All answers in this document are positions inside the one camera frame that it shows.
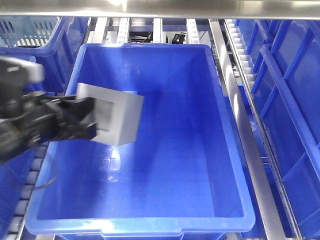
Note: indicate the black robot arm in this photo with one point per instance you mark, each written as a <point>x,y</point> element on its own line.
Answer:
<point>16,73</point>

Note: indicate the blue target bin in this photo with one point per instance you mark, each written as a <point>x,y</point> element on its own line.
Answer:
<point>182,179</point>

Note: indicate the blue bin on right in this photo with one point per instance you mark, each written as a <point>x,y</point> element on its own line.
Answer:
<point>284,56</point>

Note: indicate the gray square hollow base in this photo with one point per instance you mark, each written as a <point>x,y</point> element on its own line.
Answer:
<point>116,113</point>

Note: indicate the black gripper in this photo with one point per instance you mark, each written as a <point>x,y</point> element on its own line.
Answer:
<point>50,118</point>

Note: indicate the light blue slotted basket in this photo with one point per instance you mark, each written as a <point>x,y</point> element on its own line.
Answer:
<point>26,31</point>

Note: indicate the steel divider rail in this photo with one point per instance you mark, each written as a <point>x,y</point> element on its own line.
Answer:
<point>262,191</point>

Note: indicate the stainless steel shelf frame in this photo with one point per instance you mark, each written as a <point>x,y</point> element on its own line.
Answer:
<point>194,9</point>

